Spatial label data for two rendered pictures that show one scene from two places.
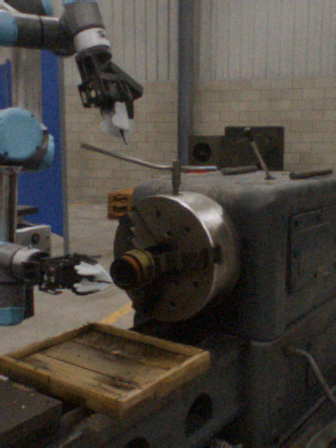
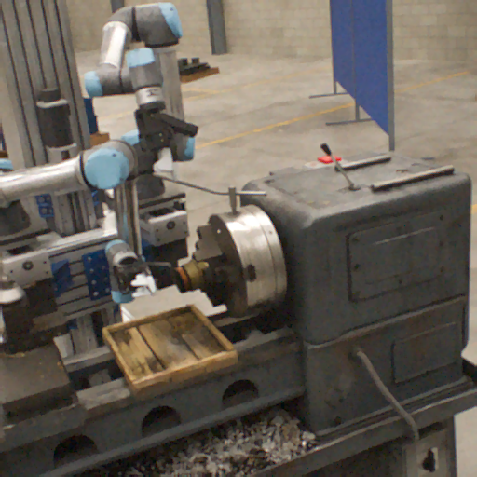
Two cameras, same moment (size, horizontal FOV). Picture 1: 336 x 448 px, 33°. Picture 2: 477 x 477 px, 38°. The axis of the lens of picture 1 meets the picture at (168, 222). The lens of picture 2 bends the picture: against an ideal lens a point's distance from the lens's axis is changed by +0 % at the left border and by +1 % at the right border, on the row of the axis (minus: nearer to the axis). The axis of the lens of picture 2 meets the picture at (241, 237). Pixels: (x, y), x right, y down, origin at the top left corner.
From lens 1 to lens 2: 1.14 m
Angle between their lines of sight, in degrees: 33
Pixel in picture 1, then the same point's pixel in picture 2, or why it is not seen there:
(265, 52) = not seen: outside the picture
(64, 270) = (129, 278)
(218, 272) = (251, 288)
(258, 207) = (297, 231)
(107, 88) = (151, 141)
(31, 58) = (165, 69)
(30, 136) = (113, 171)
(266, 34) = not seen: outside the picture
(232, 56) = not seen: outside the picture
